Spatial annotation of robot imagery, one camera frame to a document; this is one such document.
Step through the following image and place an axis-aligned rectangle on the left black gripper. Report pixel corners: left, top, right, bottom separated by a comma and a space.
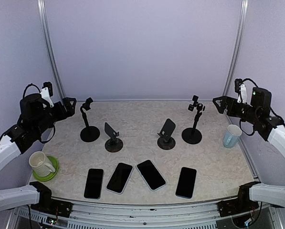
33, 96, 76, 136

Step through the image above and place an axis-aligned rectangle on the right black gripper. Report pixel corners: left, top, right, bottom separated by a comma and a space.
213, 95, 260, 124

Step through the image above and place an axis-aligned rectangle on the black pole phone stand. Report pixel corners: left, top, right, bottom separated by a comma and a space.
181, 95, 205, 145
80, 97, 100, 143

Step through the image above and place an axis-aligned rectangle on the folding plate phone stand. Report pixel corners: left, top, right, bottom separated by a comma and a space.
104, 122, 123, 153
157, 118, 176, 150

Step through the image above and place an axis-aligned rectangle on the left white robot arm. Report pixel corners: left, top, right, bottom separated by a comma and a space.
0, 82, 76, 213

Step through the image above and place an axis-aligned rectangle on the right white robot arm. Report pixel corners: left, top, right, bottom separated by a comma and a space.
212, 87, 285, 212

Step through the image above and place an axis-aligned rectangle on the light blue mug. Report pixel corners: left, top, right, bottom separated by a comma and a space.
223, 124, 242, 148

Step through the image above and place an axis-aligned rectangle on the green saucer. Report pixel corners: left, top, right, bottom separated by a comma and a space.
32, 156, 59, 182

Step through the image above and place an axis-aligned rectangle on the cream ribbed mug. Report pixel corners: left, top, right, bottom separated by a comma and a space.
29, 151, 56, 177

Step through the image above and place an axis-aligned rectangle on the leftmost black smartphone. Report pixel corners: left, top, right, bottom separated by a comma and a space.
84, 168, 104, 199

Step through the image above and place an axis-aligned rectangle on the black smartphone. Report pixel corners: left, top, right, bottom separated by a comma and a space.
84, 168, 104, 199
176, 167, 197, 199
137, 160, 166, 191
106, 163, 133, 194

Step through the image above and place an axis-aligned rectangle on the rightmost black smartphone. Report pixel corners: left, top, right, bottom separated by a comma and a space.
176, 167, 197, 199

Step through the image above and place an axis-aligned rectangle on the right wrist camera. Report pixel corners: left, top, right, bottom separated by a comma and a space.
234, 79, 247, 104

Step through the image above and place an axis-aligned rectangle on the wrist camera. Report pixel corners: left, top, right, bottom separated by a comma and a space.
234, 79, 247, 104
40, 82, 54, 107

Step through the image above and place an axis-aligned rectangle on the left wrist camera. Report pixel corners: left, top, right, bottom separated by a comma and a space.
40, 82, 54, 107

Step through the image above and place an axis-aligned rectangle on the right aluminium frame post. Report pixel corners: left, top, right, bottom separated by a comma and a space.
222, 0, 249, 95

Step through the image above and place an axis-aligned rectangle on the aluminium frame post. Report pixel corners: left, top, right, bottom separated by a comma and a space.
222, 0, 249, 95
37, 0, 65, 99

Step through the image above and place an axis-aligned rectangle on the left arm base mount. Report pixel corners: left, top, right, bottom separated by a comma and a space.
29, 181, 73, 218

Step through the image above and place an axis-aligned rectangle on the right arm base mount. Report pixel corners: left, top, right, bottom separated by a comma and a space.
217, 181, 260, 217

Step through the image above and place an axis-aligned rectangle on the left aluminium frame post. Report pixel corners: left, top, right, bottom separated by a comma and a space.
37, 0, 65, 99

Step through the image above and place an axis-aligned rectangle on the front aluminium rail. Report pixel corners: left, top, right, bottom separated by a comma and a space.
6, 200, 284, 229

